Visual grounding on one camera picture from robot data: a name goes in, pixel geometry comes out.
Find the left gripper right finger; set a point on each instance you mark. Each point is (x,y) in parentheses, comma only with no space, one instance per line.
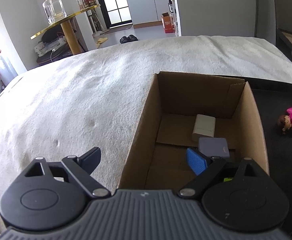
(205,168)

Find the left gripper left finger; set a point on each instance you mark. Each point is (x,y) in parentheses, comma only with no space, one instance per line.
(80,170)

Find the brown cardboard box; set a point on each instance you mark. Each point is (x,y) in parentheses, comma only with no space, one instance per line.
(157,158)

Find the green small item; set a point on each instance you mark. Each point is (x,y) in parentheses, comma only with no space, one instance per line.
(227,179)

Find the grey purple square block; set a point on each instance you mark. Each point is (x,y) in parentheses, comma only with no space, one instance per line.
(213,147)

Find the black shallow tray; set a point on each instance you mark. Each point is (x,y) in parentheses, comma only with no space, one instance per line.
(272,99)

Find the beige rectangular block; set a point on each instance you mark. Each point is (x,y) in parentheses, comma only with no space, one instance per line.
(204,127)

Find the white fluffy blanket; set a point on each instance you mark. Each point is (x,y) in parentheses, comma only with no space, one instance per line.
(96,98)

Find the yellow cloth on floor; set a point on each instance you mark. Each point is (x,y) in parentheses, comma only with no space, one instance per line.
(101,41)

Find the black slippers pair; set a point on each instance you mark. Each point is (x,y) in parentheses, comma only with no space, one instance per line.
(126,39)

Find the orange carton box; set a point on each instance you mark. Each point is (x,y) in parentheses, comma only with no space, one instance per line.
(167,23)

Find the clear glass jar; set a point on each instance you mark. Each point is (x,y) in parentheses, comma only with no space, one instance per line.
(54,10)

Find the white kitchen cabinet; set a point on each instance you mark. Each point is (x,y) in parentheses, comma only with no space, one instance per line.
(146,13)

